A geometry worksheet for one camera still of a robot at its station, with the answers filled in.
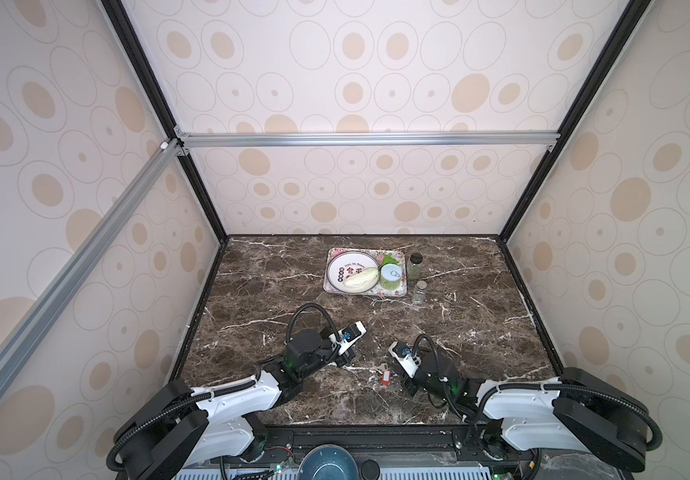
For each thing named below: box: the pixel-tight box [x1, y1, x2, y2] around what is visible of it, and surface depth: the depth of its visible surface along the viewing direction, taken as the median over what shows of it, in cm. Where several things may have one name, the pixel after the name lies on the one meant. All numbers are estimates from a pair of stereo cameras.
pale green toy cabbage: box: [343, 267, 381, 289], surface depth 105 cm
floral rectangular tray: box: [324, 248, 408, 298], surface depth 105 cm
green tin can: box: [380, 263, 403, 291], surface depth 104 cm
